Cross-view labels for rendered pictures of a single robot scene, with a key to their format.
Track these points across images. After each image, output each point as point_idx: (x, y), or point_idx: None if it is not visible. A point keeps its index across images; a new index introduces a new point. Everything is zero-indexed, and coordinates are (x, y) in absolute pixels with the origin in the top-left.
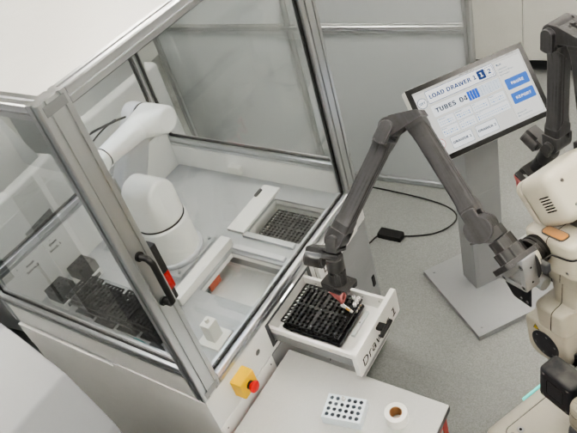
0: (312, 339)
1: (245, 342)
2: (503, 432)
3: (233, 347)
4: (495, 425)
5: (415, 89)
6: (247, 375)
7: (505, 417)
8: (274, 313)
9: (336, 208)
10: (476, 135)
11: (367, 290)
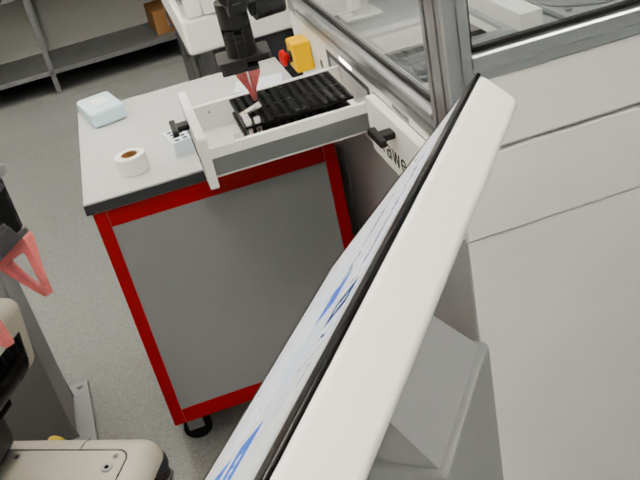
0: (262, 88)
1: (310, 23)
2: (129, 449)
3: (305, 7)
4: (146, 452)
5: (463, 95)
6: (290, 42)
7: (139, 470)
8: (333, 56)
9: (411, 96)
10: (286, 348)
11: None
